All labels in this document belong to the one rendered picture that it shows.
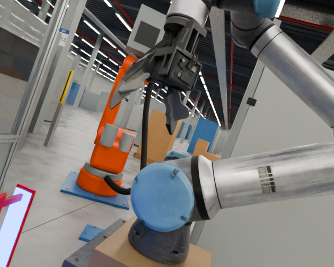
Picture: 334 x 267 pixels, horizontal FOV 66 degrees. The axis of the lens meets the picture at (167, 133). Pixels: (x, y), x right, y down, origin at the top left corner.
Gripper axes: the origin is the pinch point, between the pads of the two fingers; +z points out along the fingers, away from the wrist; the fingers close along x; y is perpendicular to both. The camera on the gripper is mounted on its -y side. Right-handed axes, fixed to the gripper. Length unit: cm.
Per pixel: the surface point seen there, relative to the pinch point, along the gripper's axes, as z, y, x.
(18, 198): 14.6, 9.0, -18.3
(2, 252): 21.7, 8.0, -17.4
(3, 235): 19.8, 7.7, -17.9
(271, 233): 30, -34, 144
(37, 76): -10, -104, 0
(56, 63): -101, -607, 120
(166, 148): -5, -559, 481
